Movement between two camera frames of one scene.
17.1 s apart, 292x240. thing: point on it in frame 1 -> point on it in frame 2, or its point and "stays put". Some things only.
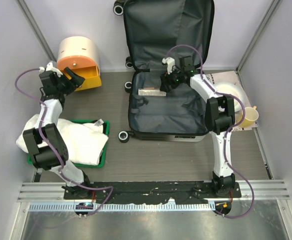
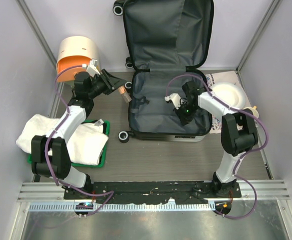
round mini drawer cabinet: [81, 54] stays put
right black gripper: [165, 81] -> [184, 119]
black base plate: [184, 191] stays put
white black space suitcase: [157, 29] stays put
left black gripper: [77, 80] -> [113, 82]
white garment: [86, 141] stays put
